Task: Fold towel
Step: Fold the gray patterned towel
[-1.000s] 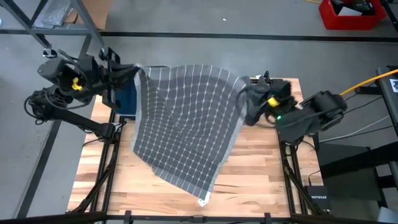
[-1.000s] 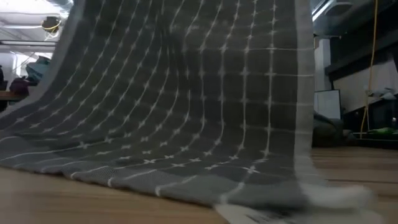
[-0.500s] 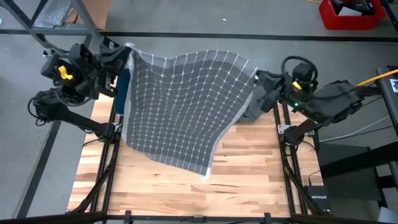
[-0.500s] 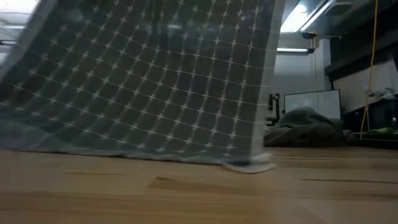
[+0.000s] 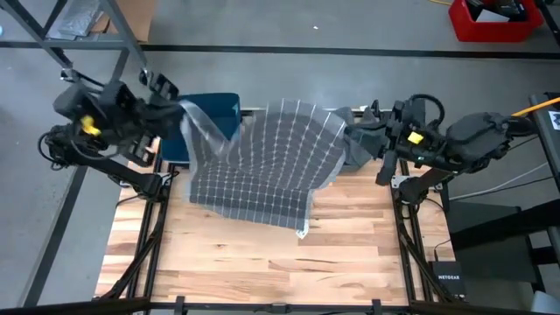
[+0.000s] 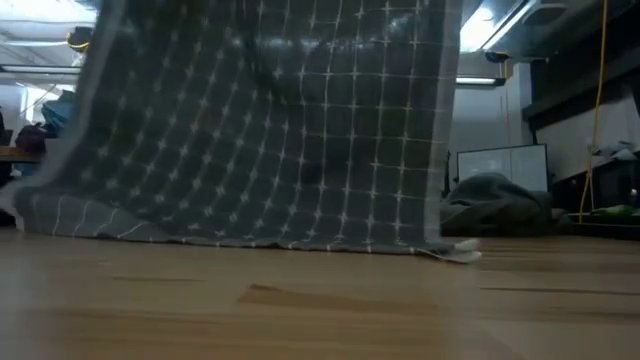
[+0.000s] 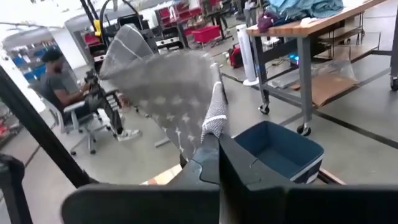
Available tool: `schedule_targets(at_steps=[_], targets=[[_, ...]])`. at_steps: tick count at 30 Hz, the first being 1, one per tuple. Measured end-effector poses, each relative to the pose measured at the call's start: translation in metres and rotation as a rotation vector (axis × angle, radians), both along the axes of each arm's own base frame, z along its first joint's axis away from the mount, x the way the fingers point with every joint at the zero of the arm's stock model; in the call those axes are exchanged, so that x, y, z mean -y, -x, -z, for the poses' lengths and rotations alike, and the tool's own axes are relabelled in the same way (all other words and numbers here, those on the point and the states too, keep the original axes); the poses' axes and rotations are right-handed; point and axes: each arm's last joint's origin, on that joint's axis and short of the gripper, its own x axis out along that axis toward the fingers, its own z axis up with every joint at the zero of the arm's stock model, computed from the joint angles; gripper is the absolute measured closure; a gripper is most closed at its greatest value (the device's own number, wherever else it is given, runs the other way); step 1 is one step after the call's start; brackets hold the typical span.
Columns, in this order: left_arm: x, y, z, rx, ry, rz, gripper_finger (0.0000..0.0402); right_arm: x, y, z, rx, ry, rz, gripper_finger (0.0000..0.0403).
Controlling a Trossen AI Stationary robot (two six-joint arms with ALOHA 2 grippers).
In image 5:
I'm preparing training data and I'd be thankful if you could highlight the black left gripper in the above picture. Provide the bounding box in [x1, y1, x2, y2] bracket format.
[101, 73, 185, 167]

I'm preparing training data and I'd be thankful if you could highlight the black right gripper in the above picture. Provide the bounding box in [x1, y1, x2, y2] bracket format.
[347, 98, 443, 186]

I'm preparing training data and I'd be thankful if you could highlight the dark grey white-grid towel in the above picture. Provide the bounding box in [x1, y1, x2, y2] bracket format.
[178, 98, 349, 240]

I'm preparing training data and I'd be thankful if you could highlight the plain grey towel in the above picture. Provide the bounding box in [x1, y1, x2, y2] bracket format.
[332, 106, 389, 174]

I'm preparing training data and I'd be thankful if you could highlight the navy blue fabric bin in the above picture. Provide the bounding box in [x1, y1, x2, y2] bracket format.
[160, 92, 242, 165]

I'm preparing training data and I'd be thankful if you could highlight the grey metal cart with casters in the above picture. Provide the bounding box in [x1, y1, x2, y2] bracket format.
[0, 0, 155, 87]

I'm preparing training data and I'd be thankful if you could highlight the brown cardboard box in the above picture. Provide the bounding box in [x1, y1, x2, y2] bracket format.
[91, 0, 158, 43]

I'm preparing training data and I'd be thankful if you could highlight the silver padded bag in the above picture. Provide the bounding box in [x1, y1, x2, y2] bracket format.
[56, 0, 105, 39]

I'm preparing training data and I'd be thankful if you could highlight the red plastic crate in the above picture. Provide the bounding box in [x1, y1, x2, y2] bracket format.
[448, 0, 546, 44]

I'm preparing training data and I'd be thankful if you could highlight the black equipment stand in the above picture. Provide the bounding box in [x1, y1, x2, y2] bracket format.
[445, 91, 560, 307]

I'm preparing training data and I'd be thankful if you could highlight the black electronic device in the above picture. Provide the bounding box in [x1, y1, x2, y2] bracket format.
[465, 0, 529, 23]

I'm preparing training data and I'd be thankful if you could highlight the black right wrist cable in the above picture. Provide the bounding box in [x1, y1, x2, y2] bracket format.
[409, 94, 446, 128]

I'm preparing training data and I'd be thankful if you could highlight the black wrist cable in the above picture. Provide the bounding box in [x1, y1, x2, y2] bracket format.
[37, 126, 88, 171]
[409, 94, 446, 128]

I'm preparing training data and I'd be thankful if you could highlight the black aluminium table frame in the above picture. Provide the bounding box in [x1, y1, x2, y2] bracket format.
[94, 99, 465, 315]

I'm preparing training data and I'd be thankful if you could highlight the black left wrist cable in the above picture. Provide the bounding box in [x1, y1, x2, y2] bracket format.
[37, 126, 88, 171]

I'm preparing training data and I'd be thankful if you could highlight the grey floor cable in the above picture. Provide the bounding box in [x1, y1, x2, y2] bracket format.
[448, 162, 550, 202]

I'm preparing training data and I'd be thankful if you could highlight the black Netgear network switch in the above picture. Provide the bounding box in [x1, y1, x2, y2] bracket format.
[428, 261, 467, 301]

